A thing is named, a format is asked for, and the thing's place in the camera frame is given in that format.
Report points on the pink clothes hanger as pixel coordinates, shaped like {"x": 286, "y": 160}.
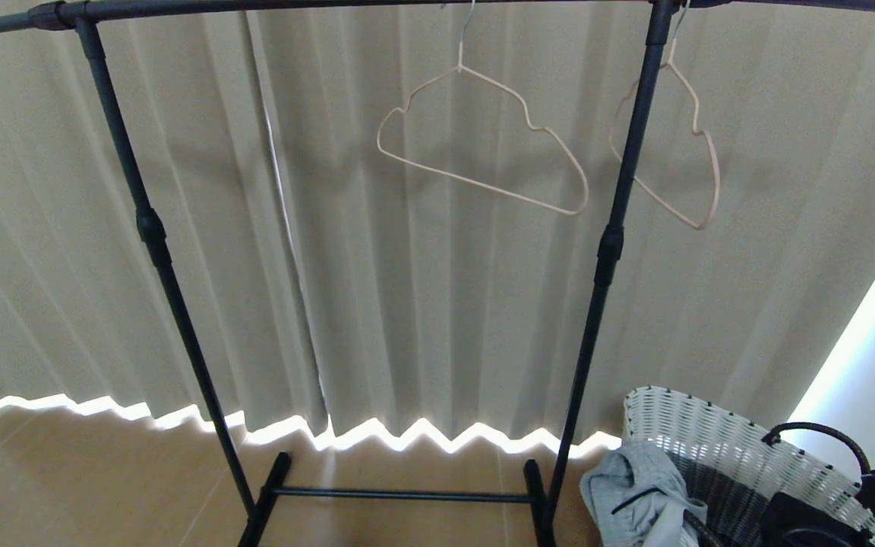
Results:
{"x": 718, "y": 186}
{"x": 459, "y": 67}

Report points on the white laundry basket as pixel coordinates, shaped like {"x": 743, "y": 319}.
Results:
{"x": 711, "y": 441}

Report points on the black clothes rack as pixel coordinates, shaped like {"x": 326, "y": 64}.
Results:
{"x": 150, "y": 228}

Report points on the pale grey garment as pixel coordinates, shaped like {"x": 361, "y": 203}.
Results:
{"x": 635, "y": 494}

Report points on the beige curtain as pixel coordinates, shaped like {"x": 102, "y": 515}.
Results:
{"x": 407, "y": 304}

